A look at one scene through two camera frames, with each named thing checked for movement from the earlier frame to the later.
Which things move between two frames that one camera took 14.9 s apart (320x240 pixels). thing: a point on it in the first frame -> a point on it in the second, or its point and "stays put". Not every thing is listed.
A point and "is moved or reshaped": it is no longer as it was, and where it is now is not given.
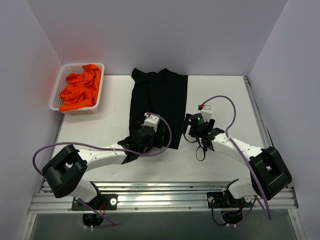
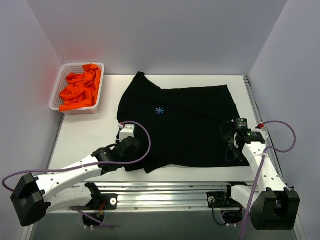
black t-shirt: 164,91 is moved or reshaped
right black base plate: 218,200 stays put
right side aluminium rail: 263,128 stays put
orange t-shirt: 81,90 stays put
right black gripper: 188,124 -> 229,136
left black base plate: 100,202 stays put
